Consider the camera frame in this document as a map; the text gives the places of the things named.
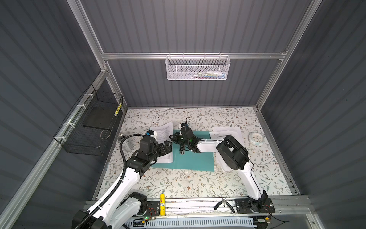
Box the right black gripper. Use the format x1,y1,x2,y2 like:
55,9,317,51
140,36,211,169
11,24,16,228
169,132,191,148

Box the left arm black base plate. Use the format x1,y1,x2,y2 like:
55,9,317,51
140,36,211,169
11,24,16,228
135,200,160,217

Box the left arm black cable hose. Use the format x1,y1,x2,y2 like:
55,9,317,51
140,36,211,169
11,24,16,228
74,134,146,229

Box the yellow glue stick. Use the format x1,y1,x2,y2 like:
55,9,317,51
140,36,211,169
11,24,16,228
160,194,166,216

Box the black handled pliers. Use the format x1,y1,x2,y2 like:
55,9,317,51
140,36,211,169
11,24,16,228
214,198,235,214

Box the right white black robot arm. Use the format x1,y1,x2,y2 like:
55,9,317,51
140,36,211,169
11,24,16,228
169,124,268,212

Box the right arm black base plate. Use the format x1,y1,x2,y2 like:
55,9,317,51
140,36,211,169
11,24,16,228
234,198,275,214

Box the white slotted cable duct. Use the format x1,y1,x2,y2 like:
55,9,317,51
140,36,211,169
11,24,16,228
125,217,257,229

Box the teal paper folder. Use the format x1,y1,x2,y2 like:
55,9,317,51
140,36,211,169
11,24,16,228
153,143,214,172

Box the printed sheet with Chinese heading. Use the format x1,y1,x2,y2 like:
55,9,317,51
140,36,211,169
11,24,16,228
210,130,245,145

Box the white wire mesh basket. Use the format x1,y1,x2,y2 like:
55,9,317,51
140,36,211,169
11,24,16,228
165,55,231,81

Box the aluminium frame rails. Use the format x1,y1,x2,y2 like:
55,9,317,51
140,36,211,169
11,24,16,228
1,1,321,229

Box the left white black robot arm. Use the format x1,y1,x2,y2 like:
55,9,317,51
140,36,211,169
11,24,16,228
71,131,173,229

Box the black wire mesh basket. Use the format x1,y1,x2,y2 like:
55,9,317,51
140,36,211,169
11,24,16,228
54,85,124,156

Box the yellow marker in black basket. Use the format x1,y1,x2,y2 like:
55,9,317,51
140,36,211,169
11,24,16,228
114,103,122,116

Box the pens in white basket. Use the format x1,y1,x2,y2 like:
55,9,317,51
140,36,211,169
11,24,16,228
191,71,227,80

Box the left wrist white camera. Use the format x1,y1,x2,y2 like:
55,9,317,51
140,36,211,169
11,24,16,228
146,130,158,138

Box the silver metal can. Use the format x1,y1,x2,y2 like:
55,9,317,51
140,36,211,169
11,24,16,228
118,134,133,152

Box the printed English text sheet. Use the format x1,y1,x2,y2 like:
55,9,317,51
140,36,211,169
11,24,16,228
150,121,173,164

